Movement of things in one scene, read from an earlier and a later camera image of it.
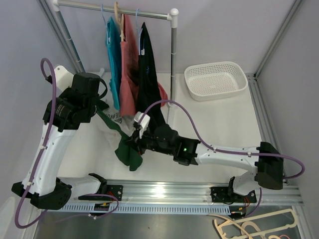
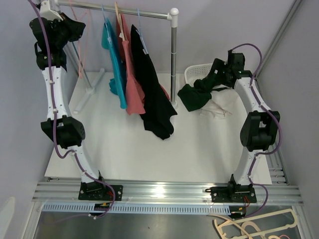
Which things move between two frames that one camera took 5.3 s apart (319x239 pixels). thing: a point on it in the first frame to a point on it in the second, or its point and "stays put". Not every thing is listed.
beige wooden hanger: (120, 21) stays put
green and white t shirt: (125, 150) to (194, 95)
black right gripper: (138, 142) to (219, 65)
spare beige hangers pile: (256, 226) stays put
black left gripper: (65, 95) to (76, 29)
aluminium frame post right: (295, 6) stays put
